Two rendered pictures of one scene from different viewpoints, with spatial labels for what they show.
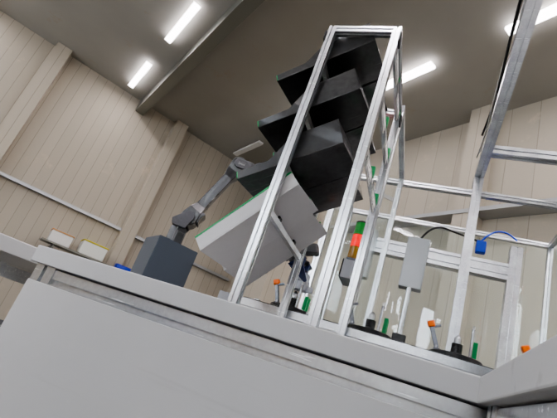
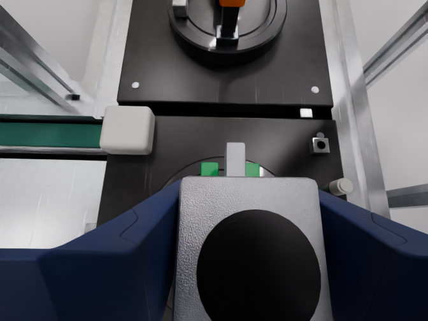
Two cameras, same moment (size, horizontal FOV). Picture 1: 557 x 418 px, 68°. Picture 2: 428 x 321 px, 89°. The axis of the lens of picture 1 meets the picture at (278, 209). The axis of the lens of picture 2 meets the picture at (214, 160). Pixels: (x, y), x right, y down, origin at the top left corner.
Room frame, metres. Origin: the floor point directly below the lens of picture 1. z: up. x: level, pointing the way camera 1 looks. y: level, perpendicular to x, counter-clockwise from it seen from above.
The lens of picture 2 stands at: (1.36, -0.16, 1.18)
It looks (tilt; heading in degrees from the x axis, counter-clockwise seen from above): 74 degrees down; 246
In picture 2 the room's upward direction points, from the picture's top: 2 degrees clockwise
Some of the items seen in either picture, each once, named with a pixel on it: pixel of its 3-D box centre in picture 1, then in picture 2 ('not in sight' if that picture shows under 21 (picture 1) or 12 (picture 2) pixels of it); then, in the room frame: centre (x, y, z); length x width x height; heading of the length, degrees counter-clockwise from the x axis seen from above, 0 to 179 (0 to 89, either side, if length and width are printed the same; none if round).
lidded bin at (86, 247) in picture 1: (91, 250); not in sight; (8.40, 3.24, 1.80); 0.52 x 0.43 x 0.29; 121
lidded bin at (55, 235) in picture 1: (60, 239); not in sight; (8.08, 3.77, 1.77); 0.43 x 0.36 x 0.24; 121
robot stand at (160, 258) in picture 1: (159, 272); not in sight; (1.37, 0.30, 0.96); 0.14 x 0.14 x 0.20; 31
